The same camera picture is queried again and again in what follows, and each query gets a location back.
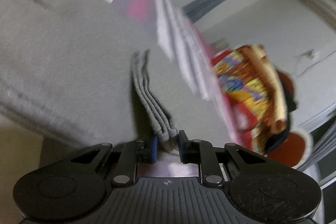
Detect grey pants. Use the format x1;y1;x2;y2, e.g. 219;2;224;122
1;0;229;147

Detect colourful folded blanket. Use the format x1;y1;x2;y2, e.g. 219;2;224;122
211;44;297;155

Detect red round pillow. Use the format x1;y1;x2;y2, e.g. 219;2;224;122
267;128;314;169

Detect pink striped bed sheet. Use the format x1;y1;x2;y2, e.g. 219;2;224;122
41;0;253;180

